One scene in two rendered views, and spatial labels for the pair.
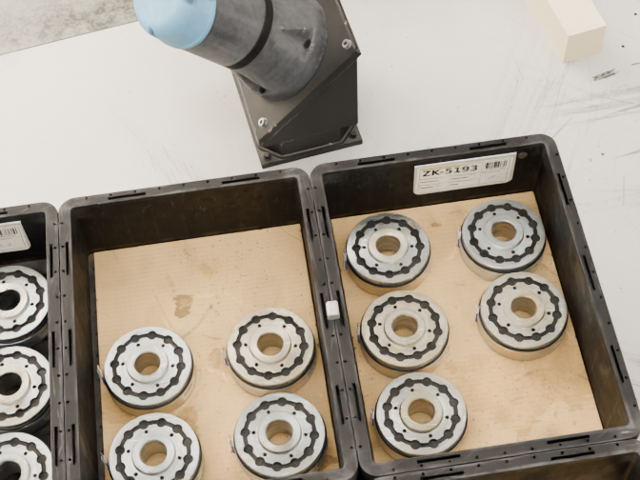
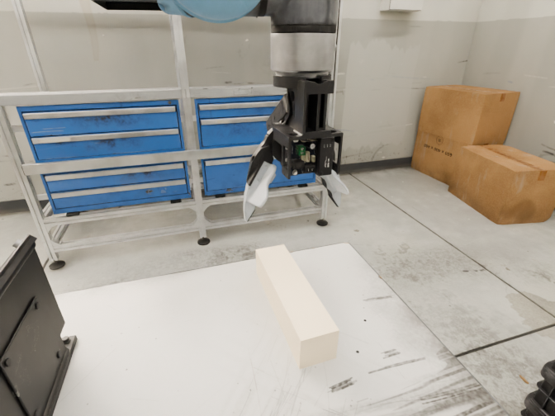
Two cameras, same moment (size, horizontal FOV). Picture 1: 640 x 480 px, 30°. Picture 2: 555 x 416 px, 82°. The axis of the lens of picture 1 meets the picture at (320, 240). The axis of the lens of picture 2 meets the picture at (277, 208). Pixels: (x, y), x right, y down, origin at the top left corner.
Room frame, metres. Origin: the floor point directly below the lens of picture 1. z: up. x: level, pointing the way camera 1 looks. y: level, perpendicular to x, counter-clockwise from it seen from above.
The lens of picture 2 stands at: (0.85, -0.33, 1.13)
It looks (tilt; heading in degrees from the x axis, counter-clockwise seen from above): 27 degrees down; 356
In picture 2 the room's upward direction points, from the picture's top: straight up
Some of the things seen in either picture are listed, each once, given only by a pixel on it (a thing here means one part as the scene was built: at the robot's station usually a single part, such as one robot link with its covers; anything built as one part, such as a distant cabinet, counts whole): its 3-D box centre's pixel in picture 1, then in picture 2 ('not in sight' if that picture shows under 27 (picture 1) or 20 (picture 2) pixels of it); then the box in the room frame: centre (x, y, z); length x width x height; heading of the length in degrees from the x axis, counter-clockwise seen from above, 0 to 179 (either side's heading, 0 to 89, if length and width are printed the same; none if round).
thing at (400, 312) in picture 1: (404, 327); not in sight; (0.65, -0.09, 0.86); 0.05 x 0.05 x 0.01
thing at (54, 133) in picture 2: not in sight; (115, 158); (2.53, 0.42, 0.60); 0.72 x 0.03 x 0.56; 104
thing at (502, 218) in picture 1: (504, 231); not in sight; (0.77, -0.22, 0.86); 0.05 x 0.05 x 0.01
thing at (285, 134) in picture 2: not in sight; (302, 125); (1.26, -0.39, 1.04); 0.09 x 0.08 x 0.12; 15
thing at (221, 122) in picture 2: not in sight; (262, 145); (2.72, -0.35, 0.60); 0.72 x 0.03 x 0.56; 104
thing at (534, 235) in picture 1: (503, 233); not in sight; (0.77, -0.22, 0.86); 0.10 x 0.10 x 0.01
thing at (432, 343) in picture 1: (404, 329); not in sight; (0.65, -0.09, 0.86); 0.10 x 0.10 x 0.01
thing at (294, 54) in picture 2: not in sight; (305, 55); (1.27, -0.39, 1.12); 0.08 x 0.08 x 0.05
